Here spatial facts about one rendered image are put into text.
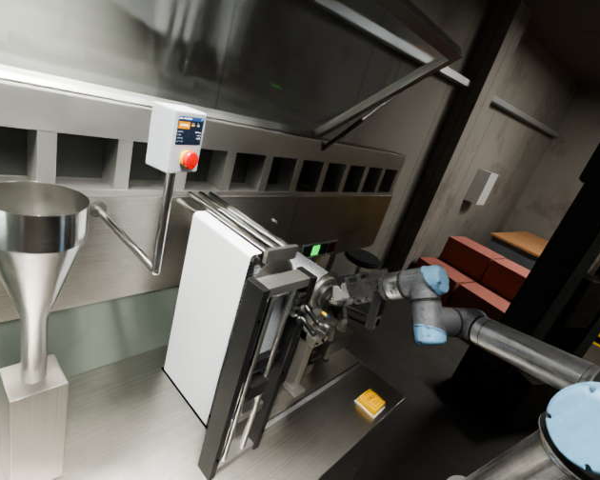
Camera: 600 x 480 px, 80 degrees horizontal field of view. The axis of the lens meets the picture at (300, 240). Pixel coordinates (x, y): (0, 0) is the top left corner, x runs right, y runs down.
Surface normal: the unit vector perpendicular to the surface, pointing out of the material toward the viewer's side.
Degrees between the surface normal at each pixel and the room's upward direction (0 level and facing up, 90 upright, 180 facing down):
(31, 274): 107
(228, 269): 90
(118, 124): 90
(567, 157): 90
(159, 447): 0
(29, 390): 0
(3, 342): 90
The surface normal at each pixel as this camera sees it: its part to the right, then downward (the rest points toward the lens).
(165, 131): -0.44, 0.21
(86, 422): 0.28, -0.89
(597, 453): -0.85, -0.23
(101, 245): 0.69, 0.45
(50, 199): 0.25, 0.43
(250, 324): -0.66, 0.09
